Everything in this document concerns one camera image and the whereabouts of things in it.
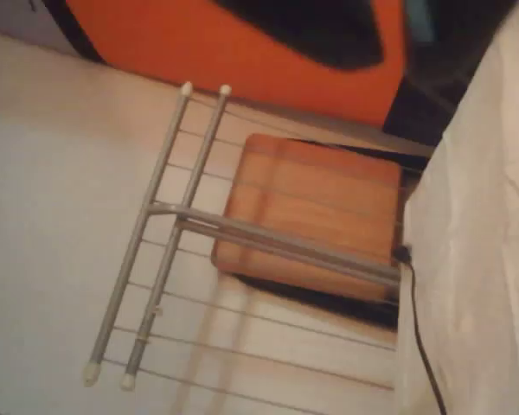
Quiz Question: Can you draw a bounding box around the orange bag with black panel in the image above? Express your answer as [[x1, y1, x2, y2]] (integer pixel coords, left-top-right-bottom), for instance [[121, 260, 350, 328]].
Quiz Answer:
[[54, 0, 410, 127]]

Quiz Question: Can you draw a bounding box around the grey metal drying rack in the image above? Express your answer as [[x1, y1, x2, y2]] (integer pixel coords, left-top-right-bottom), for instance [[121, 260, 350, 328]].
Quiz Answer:
[[82, 80, 410, 415]]

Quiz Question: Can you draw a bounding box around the black cable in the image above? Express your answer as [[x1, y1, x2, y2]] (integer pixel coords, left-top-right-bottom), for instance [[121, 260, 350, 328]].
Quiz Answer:
[[391, 244, 449, 415]]

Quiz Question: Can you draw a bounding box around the wooden stool seat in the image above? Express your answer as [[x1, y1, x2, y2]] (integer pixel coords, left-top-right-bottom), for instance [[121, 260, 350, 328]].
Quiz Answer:
[[210, 132, 404, 303]]

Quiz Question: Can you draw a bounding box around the white tablecloth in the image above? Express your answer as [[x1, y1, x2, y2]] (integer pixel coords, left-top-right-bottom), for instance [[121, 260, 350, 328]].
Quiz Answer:
[[395, 0, 519, 415]]

